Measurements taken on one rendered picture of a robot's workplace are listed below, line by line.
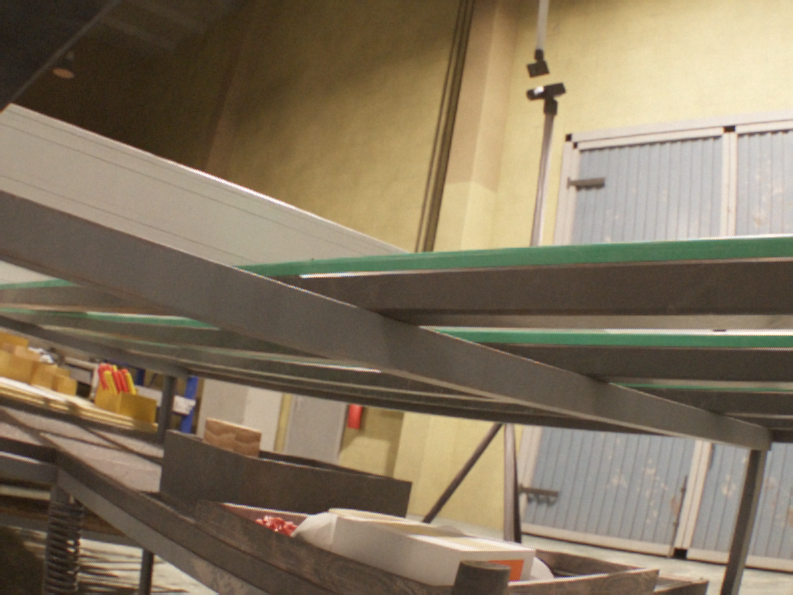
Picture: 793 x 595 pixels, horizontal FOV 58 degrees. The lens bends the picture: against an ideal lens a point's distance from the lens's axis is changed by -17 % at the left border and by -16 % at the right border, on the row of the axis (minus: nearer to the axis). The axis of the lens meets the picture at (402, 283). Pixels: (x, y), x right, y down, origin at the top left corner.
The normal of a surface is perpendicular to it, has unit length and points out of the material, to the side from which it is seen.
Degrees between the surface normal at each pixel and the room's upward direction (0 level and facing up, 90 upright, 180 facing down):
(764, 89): 90
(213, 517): 90
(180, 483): 90
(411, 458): 90
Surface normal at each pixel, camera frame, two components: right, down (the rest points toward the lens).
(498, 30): 0.68, -0.02
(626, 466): -0.72, -0.26
